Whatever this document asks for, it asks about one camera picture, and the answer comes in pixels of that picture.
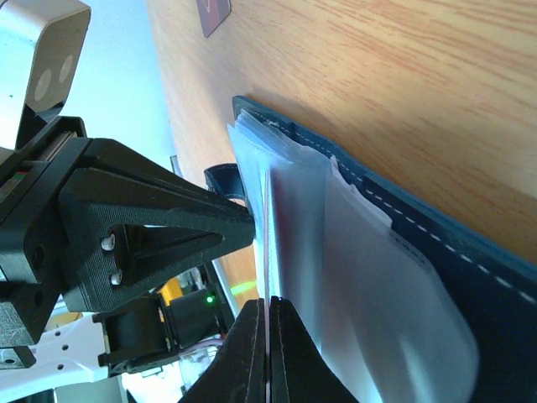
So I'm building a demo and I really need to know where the dark red stripe card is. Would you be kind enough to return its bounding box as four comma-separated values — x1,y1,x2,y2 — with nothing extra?
263,170,271,403

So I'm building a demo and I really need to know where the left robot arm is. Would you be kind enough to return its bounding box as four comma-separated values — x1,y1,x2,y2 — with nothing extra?
1,117,254,402

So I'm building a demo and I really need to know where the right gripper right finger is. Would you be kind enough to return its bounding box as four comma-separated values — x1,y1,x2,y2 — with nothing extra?
268,296,357,403

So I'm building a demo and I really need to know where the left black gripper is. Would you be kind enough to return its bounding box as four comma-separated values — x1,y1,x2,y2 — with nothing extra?
1,117,255,348

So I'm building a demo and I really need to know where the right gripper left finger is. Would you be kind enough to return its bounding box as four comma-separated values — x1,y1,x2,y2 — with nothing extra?
180,299,266,402

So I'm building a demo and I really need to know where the blue leather card holder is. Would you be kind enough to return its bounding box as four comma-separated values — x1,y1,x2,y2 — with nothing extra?
206,96,536,402

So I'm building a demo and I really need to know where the red card far left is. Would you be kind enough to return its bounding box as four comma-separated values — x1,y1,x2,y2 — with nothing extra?
196,0,232,38

